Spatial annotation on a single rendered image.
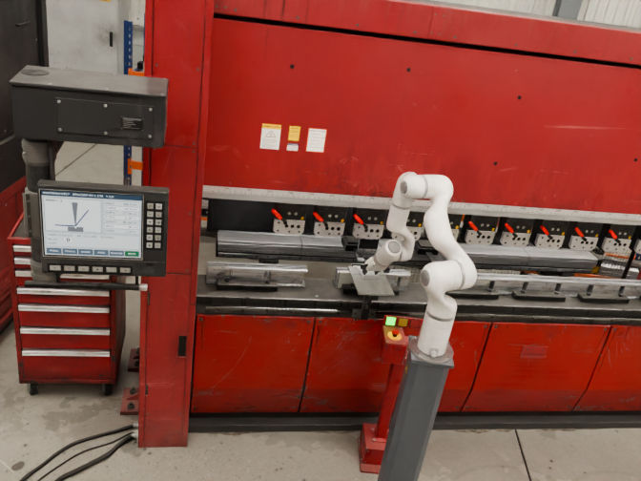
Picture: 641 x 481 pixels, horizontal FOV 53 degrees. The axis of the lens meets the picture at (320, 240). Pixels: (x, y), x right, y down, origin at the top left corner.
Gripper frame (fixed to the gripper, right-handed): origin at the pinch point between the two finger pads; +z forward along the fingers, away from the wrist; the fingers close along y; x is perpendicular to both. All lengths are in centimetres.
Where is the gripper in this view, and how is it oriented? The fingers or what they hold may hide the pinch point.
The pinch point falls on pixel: (370, 271)
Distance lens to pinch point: 322.3
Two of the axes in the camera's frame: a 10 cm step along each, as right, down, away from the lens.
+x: 1.1, 9.2, -3.7
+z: -2.7, 3.9, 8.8
